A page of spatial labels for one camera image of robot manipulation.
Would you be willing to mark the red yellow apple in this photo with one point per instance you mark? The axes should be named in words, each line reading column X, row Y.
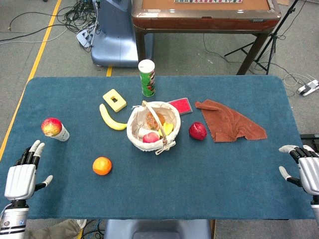
column 51, row 126

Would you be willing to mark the yellow toy lemon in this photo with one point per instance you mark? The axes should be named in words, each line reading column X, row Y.
column 167, row 128

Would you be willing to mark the row of mahjong tiles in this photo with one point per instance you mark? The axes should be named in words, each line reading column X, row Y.
column 208, row 1

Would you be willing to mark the brown cloth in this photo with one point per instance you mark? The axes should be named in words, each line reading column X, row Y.
column 228, row 120

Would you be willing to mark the pink toy peach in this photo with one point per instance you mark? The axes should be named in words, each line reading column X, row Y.
column 150, row 137

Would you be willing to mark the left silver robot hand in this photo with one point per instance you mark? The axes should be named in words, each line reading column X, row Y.
column 19, row 179

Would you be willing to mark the white power strip with plugs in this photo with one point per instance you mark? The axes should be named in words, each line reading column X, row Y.
column 84, row 37

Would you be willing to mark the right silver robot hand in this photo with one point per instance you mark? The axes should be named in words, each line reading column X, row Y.
column 307, row 171

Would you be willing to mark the blue table mat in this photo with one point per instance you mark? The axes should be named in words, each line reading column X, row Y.
column 159, row 174

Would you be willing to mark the white paper cup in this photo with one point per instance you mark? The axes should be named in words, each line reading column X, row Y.
column 62, row 134

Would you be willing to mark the green chips can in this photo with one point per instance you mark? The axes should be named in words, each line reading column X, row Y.
column 147, row 79

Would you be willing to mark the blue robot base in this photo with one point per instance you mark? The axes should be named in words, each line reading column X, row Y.
column 114, row 35

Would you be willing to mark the dark red apple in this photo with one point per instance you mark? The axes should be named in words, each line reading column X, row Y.
column 198, row 131

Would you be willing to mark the brown mahjong table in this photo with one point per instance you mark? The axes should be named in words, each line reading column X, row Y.
column 207, row 22

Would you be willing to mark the orange fruit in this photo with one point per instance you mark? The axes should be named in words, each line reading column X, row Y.
column 102, row 165

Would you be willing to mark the yellow block with square hole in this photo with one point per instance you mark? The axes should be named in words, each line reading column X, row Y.
column 114, row 100

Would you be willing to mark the white cloth basket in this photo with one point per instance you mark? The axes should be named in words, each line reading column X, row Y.
column 152, row 125

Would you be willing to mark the black tripod stand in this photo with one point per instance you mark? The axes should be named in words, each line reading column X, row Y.
column 269, row 42

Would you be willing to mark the blue grey robot chassis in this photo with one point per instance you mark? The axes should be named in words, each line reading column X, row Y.
column 157, row 229

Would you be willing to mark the yellow banana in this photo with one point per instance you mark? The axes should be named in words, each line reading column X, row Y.
column 109, row 119

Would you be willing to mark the red card box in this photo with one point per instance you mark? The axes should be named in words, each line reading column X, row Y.
column 180, row 105

